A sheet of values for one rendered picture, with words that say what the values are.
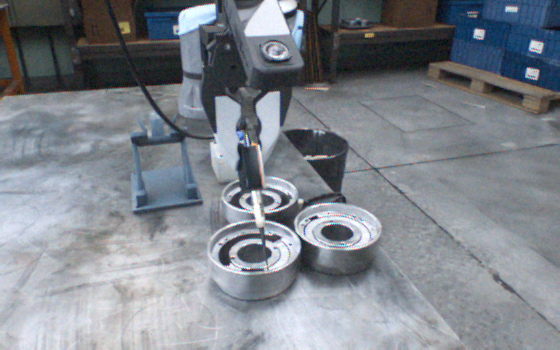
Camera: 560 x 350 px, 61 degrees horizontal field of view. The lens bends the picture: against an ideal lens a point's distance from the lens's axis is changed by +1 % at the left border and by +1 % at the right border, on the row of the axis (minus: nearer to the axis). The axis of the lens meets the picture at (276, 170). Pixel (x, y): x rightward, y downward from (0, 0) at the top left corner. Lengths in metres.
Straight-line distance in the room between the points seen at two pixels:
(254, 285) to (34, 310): 0.23
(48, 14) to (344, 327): 4.01
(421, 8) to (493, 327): 3.47
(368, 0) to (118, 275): 4.65
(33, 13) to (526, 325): 3.89
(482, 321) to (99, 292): 1.44
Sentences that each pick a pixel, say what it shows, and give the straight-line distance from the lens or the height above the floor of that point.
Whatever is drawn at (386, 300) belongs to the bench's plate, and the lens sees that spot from 0.54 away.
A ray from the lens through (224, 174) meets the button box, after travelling 0.75.
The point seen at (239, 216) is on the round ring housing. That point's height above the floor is 0.83.
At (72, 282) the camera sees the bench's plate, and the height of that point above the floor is 0.80.
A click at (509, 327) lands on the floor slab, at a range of 1.82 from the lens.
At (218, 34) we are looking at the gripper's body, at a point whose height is 1.07.
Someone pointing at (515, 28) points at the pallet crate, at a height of 0.54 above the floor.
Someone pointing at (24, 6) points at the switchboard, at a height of 0.71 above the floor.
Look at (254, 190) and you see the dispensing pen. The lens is 0.51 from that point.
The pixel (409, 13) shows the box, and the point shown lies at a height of 0.58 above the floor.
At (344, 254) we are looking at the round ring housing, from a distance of 0.53.
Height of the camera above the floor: 1.14
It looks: 26 degrees down
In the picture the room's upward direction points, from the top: straight up
